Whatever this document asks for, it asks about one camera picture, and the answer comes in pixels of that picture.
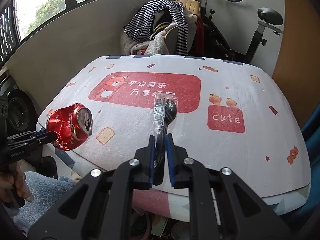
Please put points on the striped navy white garment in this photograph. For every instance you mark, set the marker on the striped navy white garment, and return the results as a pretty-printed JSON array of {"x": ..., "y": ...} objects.
[{"x": 153, "y": 17}]

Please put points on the tan leather chair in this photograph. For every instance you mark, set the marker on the tan leather chair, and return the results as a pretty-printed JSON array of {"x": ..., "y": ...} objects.
[{"x": 191, "y": 11}]

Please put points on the black plastic cutlery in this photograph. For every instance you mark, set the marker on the black plastic cutlery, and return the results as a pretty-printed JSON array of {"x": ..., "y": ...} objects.
[{"x": 164, "y": 113}]

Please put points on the wooden door panel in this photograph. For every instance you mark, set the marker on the wooden door panel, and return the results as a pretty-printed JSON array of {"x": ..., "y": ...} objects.
[{"x": 297, "y": 68}]

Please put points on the beige fleece clothing pile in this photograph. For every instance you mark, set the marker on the beige fleece clothing pile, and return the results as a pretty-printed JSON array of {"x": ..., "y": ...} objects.
[{"x": 162, "y": 39}]

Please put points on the crushed red soda can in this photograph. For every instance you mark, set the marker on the crushed red soda can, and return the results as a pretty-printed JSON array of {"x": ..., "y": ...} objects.
[{"x": 72, "y": 126}]

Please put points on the white cartoon bear mat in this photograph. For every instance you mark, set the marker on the white cartoon bear mat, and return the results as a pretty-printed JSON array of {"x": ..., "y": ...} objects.
[{"x": 228, "y": 115}]

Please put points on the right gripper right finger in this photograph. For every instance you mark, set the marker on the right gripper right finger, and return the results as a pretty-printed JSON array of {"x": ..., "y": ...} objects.
[{"x": 169, "y": 144}]

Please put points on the left hand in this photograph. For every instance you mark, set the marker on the left hand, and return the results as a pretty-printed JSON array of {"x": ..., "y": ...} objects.
[{"x": 16, "y": 181}]

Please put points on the black speaker box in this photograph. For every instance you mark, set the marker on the black speaker box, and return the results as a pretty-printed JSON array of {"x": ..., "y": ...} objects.
[{"x": 22, "y": 116}]

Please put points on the black exercise bike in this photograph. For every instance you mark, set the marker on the black exercise bike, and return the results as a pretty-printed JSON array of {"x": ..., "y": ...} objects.
[{"x": 238, "y": 21}]

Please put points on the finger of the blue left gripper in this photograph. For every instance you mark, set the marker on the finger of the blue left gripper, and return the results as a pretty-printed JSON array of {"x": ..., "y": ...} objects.
[
  {"x": 45, "y": 140},
  {"x": 44, "y": 135}
]

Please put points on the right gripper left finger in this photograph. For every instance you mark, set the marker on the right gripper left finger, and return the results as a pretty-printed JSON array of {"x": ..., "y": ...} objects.
[{"x": 151, "y": 152}]

